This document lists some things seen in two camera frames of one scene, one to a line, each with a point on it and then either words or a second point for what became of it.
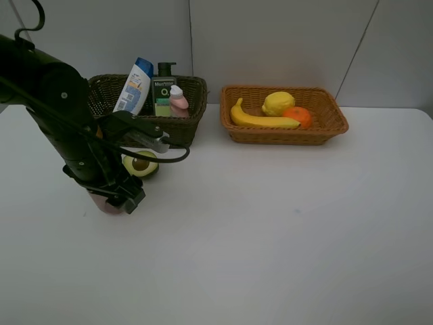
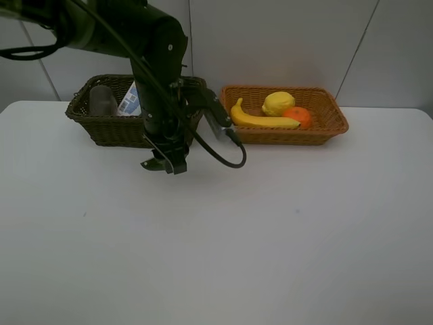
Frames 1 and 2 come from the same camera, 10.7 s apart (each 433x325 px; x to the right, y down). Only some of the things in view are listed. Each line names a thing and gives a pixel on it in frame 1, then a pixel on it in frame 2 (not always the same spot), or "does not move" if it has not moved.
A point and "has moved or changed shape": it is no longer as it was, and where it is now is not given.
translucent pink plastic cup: x=101 y=201 → x=101 y=101
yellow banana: x=237 y=114 does not move
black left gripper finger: x=113 y=199 → x=168 y=167
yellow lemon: x=275 y=103 does not move
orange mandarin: x=299 y=114 does not move
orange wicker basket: x=327 y=117 does not move
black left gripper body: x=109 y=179 → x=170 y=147
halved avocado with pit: x=141 y=168 has moved or changed shape
